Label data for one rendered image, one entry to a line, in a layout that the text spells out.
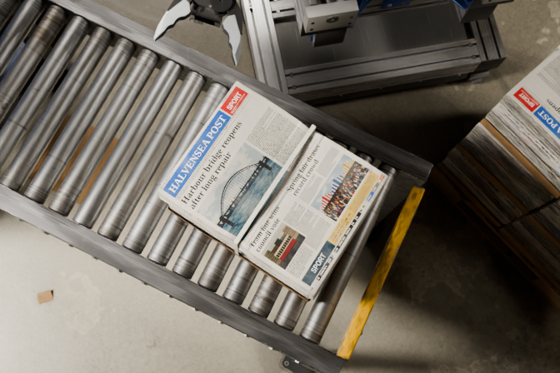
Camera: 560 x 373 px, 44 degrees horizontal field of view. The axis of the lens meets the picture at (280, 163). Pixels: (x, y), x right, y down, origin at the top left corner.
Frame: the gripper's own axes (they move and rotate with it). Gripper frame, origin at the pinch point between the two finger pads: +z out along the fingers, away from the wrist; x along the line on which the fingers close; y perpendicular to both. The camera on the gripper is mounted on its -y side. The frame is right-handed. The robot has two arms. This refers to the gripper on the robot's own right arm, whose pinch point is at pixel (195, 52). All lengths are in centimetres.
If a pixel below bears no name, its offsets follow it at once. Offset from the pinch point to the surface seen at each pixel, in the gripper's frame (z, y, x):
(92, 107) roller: 2, 48, 22
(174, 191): 21.4, 20.5, -3.2
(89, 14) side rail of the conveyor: -20, 48, 30
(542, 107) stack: -25, 30, -81
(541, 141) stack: -19, 35, -85
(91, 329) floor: 55, 126, 13
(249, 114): 2.0, 18.6, -13.1
